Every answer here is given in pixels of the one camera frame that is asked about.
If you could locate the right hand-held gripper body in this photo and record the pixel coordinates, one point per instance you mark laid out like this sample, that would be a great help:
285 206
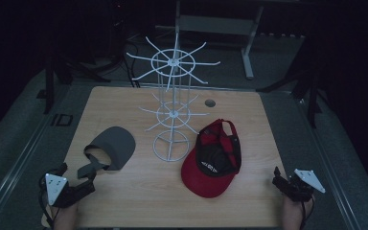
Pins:
302 185

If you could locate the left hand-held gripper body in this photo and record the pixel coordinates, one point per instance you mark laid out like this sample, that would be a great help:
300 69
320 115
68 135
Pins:
56 188

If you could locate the person's right hand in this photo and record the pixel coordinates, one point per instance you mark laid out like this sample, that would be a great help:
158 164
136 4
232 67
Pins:
295 214

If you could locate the person's left hand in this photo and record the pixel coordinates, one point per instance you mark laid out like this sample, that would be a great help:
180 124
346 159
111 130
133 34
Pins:
66 217

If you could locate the red and black cap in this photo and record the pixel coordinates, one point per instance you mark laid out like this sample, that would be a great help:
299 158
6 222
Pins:
204 179

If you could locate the black tripod stand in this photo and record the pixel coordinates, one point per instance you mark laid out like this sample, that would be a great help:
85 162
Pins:
311 96
49 86

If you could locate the grey table grommet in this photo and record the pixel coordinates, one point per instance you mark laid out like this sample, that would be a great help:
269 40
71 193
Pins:
210 103

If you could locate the grey metal desk frame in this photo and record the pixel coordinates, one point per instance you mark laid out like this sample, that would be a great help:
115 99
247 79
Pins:
214 25

